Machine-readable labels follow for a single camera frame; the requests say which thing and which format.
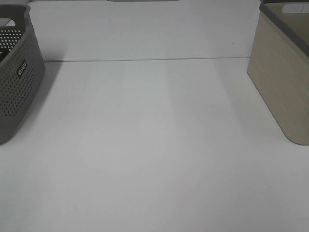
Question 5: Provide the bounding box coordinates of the beige basket with grey rim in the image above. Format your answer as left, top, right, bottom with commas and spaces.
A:
247, 0, 309, 145

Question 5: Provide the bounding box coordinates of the grey perforated plastic basket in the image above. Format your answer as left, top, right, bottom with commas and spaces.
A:
0, 4, 45, 144

